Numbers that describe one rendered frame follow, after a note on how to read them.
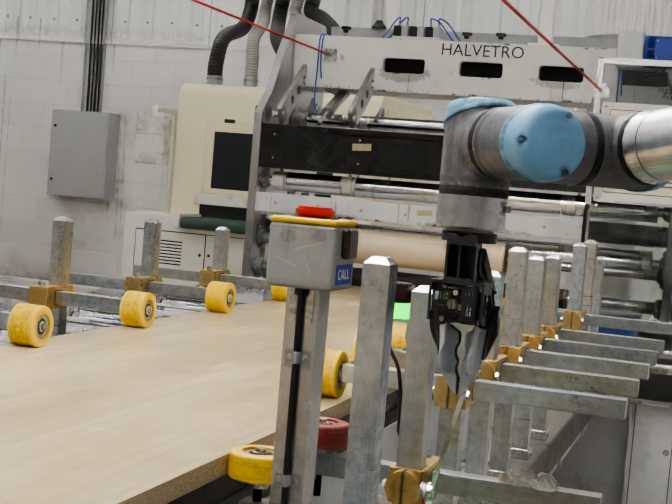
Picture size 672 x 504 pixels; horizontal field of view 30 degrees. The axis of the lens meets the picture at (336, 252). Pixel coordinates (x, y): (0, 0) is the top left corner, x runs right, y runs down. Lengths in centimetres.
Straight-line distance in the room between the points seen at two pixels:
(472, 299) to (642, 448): 278
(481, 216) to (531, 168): 14
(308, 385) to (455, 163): 45
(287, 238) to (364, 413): 35
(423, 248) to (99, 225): 789
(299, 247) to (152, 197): 1057
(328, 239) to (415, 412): 59
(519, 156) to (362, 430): 38
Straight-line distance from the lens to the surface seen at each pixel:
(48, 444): 164
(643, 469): 434
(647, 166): 151
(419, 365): 176
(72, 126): 1198
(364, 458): 153
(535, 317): 273
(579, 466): 449
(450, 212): 159
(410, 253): 439
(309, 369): 126
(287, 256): 124
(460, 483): 181
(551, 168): 148
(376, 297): 150
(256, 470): 160
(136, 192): 1187
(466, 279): 158
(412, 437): 177
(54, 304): 295
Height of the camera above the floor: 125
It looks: 3 degrees down
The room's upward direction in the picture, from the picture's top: 5 degrees clockwise
